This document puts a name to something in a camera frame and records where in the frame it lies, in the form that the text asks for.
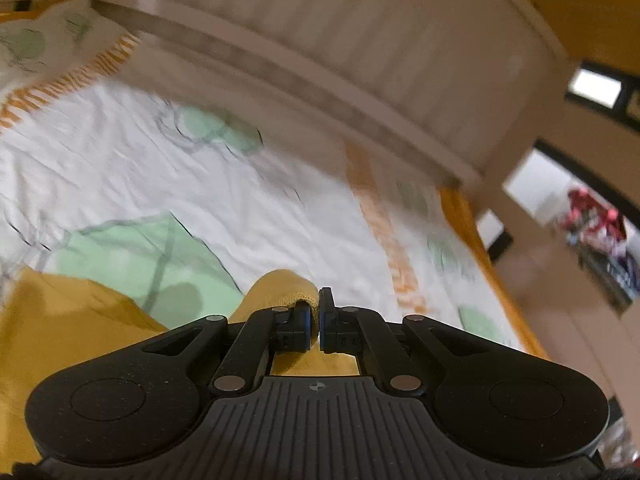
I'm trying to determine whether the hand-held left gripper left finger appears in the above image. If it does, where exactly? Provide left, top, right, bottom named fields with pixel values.
left=141, top=300, right=317, bottom=394

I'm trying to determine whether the white green printed bed sheet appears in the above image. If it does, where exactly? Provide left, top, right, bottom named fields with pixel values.
left=0, top=0, right=526, bottom=356

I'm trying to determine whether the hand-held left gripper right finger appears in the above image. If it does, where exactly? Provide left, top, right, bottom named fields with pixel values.
left=317, top=287, right=497, bottom=395

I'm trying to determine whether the yellow small garment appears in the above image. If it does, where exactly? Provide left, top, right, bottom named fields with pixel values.
left=0, top=266, right=362, bottom=465

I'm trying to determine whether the yellow mattress cover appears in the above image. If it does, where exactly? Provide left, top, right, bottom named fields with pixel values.
left=437, top=186, right=551, bottom=361

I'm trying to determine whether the bright window pane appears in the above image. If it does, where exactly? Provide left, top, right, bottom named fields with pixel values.
left=569, top=66, right=623, bottom=110

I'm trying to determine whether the white slatted bed headboard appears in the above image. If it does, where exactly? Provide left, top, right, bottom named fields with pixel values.
left=82, top=0, right=571, bottom=188

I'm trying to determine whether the red and dark clutter pile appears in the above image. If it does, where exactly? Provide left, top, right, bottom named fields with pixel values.
left=559, top=186, right=640, bottom=308

